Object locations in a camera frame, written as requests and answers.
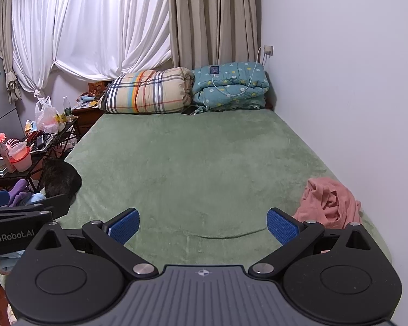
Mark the clear plastic bottle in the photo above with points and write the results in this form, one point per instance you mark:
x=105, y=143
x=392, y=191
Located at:
x=67, y=107

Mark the pink artificial flower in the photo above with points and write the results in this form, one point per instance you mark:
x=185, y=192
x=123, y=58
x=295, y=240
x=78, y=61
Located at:
x=0, y=138

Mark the black cat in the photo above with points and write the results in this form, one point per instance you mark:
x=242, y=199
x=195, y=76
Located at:
x=61, y=180

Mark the grey refrigerator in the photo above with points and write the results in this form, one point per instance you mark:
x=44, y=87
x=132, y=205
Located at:
x=0, y=102

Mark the light blue rolled cloth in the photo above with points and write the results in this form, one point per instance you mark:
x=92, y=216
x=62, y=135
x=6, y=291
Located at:
x=37, y=197

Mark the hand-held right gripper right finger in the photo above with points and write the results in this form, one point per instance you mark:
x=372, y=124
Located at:
x=282, y=225

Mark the white wall socket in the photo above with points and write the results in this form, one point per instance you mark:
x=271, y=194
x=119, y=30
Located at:
x=268, y=50

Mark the black folding table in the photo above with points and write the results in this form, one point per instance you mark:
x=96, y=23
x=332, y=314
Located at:
x=59, y=137

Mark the pink sweater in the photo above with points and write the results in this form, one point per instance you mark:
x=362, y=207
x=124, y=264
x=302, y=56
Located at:
x=326, y=203

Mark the wide beige curtain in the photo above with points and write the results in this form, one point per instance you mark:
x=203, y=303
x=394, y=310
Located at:
x=214, y=17

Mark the white sheer curtain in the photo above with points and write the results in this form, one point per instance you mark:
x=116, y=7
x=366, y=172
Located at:
x=98, y=23

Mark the pink plastic bucket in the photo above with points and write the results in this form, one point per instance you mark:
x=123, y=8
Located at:
x=20, y=159

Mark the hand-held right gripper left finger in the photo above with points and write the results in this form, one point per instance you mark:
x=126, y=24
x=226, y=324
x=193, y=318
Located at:
x=124, y=225

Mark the purple cloth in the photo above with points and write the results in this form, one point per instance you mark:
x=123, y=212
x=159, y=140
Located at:
x=18, y=192

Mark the teal floral quilt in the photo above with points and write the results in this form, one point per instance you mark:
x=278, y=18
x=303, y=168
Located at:
x=231, y=88

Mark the green fleece bed blanket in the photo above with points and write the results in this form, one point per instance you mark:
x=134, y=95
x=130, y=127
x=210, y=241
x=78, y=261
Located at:
x=197, y=166

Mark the wooden nightstand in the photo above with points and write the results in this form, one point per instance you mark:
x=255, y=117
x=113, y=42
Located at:
x=86, y=117

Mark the orange patterned box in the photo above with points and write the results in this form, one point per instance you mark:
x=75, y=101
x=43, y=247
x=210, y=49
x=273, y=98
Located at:
x=96, y=88

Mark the stack of books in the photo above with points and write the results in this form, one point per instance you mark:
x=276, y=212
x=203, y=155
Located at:
x=0, y=168

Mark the tied narrow beige curtain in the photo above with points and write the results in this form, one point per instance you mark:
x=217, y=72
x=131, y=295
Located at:
x=6, y=47

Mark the white plastic bag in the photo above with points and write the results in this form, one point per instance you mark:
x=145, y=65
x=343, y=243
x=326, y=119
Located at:
x=47, y=117

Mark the plaid rolled quilt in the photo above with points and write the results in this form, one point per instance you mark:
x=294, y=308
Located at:
x=146, y=91

